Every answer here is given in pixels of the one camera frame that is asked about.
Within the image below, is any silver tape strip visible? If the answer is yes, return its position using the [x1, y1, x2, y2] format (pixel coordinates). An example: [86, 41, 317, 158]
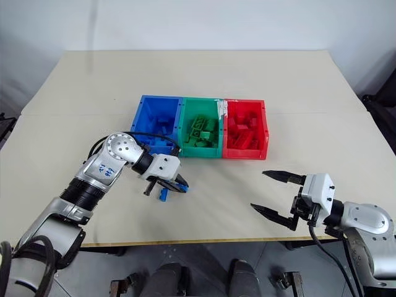
[216, 98, 229, 121]

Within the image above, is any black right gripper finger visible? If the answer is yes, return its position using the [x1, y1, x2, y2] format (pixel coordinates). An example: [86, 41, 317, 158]
[262, 170, 306, 187]
[249, 202, 300, 231]

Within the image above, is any green plastic bin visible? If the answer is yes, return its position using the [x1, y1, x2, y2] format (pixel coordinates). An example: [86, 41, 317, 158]
[178, 96, 225, 159]

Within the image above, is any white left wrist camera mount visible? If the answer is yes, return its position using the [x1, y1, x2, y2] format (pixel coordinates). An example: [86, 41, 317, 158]
[138, 153, 182, 184]

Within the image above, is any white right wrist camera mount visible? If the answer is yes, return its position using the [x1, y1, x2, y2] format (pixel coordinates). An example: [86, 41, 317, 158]
[301, 173, 337, 219]

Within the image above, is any red plastic bin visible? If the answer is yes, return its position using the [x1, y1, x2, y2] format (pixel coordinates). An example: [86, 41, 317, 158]
[221, 98, 270, 161]

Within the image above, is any thick black shoulder cable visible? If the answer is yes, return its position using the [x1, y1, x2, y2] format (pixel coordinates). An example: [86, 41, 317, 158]
[0, 240, 14, 279]
[12, 235, 57, 297]

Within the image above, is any black background equipment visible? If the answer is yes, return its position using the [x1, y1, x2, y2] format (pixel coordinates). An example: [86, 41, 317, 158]
[361, 91, 396, 149]

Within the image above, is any dark rounded shape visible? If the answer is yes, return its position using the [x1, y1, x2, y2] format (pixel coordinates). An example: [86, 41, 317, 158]
[145, 262, 190, 297]
[229, 259, 260, 297]

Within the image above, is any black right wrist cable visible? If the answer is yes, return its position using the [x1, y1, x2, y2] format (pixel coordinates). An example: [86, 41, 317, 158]
[307, 221, 368, 297]

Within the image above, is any blue plastic bin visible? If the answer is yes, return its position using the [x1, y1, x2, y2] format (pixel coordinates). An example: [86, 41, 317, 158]
[130, 94, 184, 156]

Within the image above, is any black background cart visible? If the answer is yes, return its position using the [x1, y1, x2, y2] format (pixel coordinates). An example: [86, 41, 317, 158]
[0, 111, 17, 150]

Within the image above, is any dark metal floor bracket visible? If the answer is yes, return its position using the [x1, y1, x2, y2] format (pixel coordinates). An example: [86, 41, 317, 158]
[109, 271, 139, 297]
[271, 270, 303, 292]

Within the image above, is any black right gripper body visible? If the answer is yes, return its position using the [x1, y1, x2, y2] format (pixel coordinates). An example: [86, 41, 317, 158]
[290, 185, 321, 224]

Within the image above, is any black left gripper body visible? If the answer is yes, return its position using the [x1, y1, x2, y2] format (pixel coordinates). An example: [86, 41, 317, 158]
[147, 176, 184, 191]

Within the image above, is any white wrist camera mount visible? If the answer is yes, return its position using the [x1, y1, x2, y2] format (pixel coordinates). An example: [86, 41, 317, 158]
[138, 153, 182, 184]
[301, 173, 337, 219]

